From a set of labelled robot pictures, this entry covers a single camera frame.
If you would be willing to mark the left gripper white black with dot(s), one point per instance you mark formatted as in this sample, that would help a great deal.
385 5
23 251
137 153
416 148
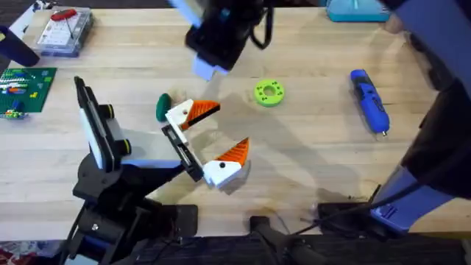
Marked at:
154 149

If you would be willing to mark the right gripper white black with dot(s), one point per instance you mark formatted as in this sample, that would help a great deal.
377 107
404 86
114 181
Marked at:
224 33

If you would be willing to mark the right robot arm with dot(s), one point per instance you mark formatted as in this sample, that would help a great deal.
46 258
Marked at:
441 40

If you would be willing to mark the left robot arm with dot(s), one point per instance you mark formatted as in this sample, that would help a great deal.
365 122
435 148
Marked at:
110 230

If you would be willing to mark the dark green toy vegetable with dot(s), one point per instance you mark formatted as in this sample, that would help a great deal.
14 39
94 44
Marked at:
163 107

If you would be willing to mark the blue electric screwdriver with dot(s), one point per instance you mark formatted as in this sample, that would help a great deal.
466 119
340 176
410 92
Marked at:
369 101

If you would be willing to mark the green disc with holes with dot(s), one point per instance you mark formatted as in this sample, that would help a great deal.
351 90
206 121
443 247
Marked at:
262 96

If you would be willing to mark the teal plastic box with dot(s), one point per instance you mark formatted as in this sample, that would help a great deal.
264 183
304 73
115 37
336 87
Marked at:
353 14

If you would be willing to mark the clear box with red tool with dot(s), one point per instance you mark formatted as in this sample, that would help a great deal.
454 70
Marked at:
64 35

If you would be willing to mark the green board with toy blocks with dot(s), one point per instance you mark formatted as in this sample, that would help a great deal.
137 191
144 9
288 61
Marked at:
27 88

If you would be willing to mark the dark blue tube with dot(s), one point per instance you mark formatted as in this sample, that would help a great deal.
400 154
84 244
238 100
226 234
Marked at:
16 49

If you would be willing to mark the black rail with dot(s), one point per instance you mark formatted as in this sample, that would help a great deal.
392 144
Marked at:
331 250

